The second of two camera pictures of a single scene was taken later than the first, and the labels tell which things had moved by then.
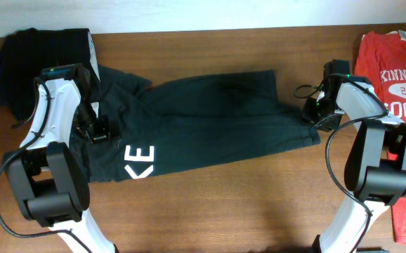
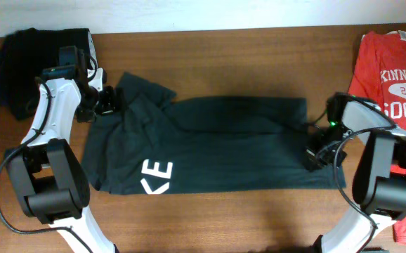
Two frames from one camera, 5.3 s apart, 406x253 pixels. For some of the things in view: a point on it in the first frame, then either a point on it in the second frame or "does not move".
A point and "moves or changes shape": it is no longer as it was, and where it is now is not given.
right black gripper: x=308 y=117 -> x=312 y=154
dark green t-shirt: x=186 y=123 moves or changes shape
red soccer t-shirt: x=389 y=63 does not move
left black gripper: x=106 y=133 -> x=110 y=106
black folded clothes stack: x=9 y=81 does not move
